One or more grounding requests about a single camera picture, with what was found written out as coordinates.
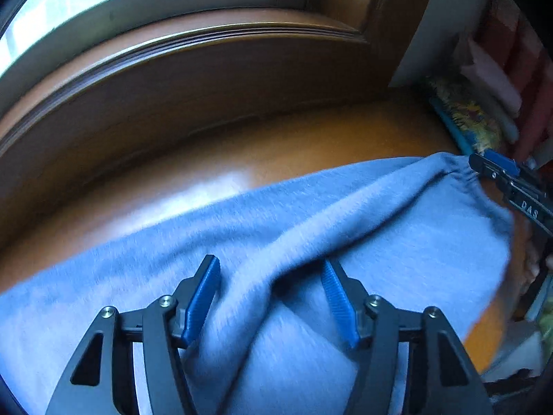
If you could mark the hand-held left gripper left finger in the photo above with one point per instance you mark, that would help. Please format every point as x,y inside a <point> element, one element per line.
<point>201,298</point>

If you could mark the blue fleece pants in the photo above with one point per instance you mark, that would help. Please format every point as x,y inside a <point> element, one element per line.
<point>302,224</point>

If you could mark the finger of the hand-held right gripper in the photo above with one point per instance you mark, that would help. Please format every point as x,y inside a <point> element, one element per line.
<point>501,163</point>
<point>527,209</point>

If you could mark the wooden window sill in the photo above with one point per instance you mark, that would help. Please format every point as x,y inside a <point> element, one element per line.
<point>173,65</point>

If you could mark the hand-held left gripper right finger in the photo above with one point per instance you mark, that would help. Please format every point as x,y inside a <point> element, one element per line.
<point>341,307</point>

